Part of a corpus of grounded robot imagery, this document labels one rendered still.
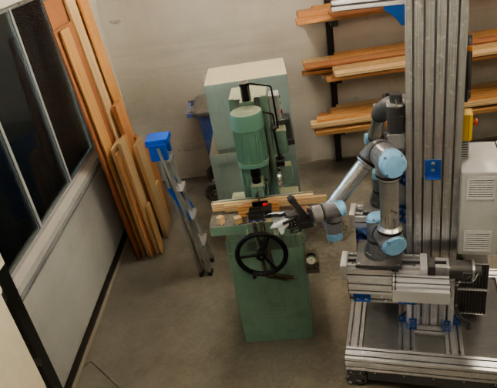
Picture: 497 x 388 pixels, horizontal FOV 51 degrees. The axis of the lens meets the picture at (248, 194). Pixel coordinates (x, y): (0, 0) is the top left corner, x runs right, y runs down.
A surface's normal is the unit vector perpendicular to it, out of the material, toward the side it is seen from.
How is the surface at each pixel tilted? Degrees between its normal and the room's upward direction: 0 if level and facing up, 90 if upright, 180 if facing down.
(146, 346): 0
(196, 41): 90
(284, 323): 90
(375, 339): 0
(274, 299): 90
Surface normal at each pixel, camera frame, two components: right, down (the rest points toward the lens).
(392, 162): 0.17, 0.33
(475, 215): -0.26, 0.50
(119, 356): -0.15, -0.87
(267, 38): 0.00, 0.48
